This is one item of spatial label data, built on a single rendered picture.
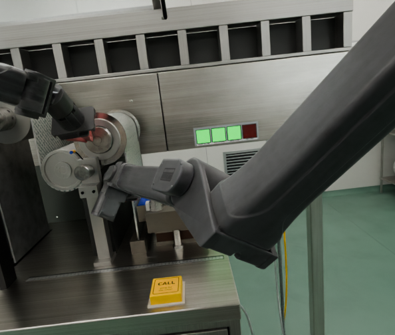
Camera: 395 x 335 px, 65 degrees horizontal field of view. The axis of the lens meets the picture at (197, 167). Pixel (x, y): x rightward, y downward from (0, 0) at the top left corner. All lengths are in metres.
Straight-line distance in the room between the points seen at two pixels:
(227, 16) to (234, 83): 0.23
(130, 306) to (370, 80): 0.66
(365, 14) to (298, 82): 2.88
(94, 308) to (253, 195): 0.60
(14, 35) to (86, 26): 0.26
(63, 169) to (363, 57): 0.84
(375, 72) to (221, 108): 0.99
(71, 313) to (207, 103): 0.81
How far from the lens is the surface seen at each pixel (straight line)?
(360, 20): 4.06
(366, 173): 4.21
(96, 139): 0.89
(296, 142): 0.25
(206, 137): 1.20
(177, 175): 0.32
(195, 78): 1.20
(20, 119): 0.99
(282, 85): 1.25
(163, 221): 0.90
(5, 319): 0.88
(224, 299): 0.74
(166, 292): 0.74
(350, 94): 0.24
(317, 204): 1.56
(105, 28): 1.26
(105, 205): 0.74
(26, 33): 1.35
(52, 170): 0.97
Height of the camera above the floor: 1.34
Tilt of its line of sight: 13 degrees down
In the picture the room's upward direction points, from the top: 6 degrees counter-clockwise
